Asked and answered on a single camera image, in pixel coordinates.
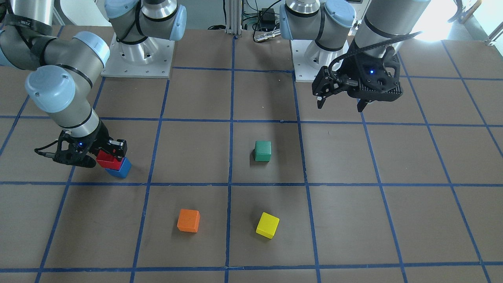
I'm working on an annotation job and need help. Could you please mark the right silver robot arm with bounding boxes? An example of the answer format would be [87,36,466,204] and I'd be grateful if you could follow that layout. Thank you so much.
[1,0,187,170]

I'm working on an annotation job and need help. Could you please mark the green wooden block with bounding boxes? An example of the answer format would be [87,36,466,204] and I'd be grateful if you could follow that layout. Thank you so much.
[254,140,272,162]

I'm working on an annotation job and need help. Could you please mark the blue wooden block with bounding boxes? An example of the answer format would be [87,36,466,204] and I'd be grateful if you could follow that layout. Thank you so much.
[105,157,132,178]

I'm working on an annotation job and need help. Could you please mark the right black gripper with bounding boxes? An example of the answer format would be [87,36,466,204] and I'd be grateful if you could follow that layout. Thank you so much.
[53,120,127,168]

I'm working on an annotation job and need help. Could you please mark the red wooden block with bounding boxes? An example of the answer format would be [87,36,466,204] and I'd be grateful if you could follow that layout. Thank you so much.
[96,150,122,171]

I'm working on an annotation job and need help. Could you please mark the yellow wooden block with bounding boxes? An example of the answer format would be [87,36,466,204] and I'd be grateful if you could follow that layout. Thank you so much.
[255,212,280,239]

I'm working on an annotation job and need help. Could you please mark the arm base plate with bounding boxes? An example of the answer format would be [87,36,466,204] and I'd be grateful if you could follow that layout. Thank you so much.
[290,40,349,83]
[101,34,175,79]

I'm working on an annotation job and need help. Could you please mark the aluminium frame post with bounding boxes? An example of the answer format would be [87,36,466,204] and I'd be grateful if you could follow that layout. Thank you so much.
[223,0,244,37]

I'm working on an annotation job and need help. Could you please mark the orange wooden block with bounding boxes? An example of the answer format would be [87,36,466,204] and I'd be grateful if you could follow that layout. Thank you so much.
[177,208,200,233]

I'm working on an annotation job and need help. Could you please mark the black cables on desk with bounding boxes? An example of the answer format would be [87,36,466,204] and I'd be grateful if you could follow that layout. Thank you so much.
[242,0,281,34]

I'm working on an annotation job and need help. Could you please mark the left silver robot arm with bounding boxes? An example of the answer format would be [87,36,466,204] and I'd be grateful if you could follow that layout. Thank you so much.
[279,0,430,112]

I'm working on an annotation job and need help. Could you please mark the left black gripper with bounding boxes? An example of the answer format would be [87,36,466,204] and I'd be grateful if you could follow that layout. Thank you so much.
[312,46,403,112]

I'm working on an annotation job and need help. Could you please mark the brown grid table mat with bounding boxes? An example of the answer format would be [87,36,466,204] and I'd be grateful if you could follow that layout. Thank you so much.
[0,30,503,283]

